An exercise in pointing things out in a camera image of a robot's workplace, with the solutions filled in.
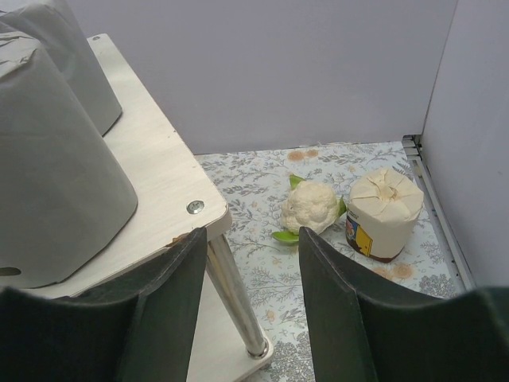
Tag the grey roll with label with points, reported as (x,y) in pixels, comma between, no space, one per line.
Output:
(54,24)

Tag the beige roll back right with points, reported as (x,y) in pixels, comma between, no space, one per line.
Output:
(382,210)

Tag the cauliflower toy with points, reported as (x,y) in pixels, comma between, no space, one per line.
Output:
(309,204)

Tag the aluminium frame rail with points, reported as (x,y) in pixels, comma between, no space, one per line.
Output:
(450,248)

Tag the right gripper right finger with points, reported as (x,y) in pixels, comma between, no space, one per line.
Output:
(363,327)

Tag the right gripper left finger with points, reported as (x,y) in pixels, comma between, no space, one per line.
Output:
(139,326)

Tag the white two-tier shelf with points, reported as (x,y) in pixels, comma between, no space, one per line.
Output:
(175,196)

